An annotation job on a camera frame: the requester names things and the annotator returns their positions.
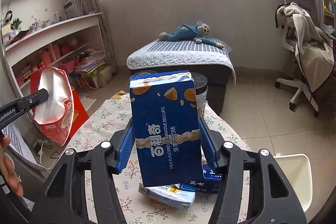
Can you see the blue biscuit box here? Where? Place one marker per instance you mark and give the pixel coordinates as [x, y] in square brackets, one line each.
[166, 128]

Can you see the person's hand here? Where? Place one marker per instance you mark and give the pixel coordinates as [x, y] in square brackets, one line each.
[8, 168]

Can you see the beige blanket on chair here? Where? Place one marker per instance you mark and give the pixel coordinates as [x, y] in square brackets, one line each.
[312, 47]

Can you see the small light blue box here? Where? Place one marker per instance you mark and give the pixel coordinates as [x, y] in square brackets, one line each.
[169, 195]

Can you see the right clear jar black lid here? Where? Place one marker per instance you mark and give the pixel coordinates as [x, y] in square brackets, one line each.
[201, 88]

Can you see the white office chair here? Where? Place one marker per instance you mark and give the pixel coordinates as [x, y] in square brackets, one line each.
[301, 85]

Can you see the white plastic trash bin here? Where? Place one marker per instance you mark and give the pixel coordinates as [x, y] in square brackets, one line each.
[297, 169]

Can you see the yellow snack packet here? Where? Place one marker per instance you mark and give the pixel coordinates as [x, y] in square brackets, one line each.
[119, 95]

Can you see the white bookshelf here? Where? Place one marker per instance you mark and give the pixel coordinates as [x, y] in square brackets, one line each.
[40, 33]

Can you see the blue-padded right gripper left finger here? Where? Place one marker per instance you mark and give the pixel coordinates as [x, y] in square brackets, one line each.
[63, 196]

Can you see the blue monkey plush toy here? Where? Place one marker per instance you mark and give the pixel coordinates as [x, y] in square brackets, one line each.
[197, 33]

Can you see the clear jar black lid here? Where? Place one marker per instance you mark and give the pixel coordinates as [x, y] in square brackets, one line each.
[201, 88]
[145, 73]

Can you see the red white snack bag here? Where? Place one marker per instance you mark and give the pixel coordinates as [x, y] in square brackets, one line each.
[54, 116]

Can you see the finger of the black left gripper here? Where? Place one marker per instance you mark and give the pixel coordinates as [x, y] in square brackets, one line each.
[20, 106]

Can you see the floral tablecloth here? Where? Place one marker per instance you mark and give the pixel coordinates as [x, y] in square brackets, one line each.
[112, 116]

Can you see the dark blue flat box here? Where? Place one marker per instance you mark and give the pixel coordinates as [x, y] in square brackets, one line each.
[210, 183]

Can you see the wooden desk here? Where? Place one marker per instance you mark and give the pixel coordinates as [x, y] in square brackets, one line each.
[329, 16]

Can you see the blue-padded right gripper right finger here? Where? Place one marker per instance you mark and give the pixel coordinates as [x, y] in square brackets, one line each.
[272, 199]

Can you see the quilted blue white blanket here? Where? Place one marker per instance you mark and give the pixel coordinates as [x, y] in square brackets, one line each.
[185, 52]

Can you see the red cardboard box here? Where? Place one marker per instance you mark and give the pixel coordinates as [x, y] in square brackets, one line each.
[80, 114]

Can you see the left clear jar black lid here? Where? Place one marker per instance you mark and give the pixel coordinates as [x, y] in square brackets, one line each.
[145, 73]

